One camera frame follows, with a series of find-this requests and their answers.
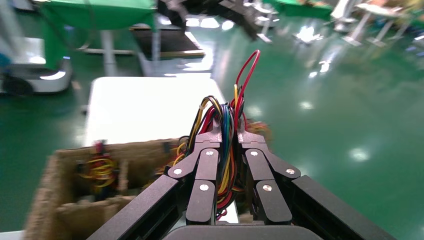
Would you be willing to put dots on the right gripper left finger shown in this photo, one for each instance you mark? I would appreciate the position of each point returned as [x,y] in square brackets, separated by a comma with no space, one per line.
[207,172]

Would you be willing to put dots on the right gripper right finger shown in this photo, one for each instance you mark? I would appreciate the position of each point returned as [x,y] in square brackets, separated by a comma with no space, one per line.
[261,172]

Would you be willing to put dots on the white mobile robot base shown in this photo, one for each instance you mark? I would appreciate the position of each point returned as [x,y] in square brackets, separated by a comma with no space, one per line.
[49,82]

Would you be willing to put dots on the brown cardboard box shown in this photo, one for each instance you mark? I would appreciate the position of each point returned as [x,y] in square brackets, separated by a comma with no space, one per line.
[82,212]

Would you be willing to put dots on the black floor mat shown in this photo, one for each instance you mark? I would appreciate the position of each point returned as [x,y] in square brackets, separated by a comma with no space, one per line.
[165,41]

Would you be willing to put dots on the green cloth table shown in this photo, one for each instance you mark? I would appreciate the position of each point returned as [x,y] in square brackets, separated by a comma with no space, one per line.
[99,13]

